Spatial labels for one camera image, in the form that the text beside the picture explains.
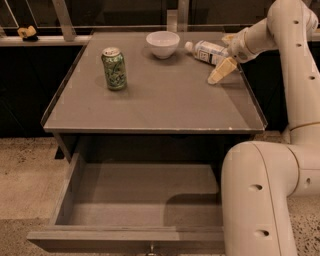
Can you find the grey cabinet with top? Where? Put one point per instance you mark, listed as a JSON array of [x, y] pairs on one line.
[[170, 96]]

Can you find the open grey top drawer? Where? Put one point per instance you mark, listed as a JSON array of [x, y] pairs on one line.
[[121, 204]]

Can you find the clear blue-label plastic bottle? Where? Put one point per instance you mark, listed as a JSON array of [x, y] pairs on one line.
[[207, 52]]

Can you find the green soda can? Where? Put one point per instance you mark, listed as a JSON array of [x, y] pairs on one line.
[[114, 68]]

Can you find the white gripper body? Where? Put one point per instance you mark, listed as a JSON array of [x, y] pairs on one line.
[[238, 47]]

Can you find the white ceramic bowl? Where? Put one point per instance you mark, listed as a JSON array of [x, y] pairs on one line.
[[163, 43]]

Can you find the small yellow black object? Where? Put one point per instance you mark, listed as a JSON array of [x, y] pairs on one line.
[[28, 33]]

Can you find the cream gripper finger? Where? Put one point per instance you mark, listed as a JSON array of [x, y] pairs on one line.
[[229, 39], [223, 69]]

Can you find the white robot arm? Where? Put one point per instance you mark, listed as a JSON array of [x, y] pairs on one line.
[[258, 177]]

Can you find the metal drawer knob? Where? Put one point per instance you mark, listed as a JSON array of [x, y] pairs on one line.
[[151, 251]]

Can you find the metal railing frame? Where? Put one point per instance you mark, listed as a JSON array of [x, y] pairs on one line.
[[70, 19]]

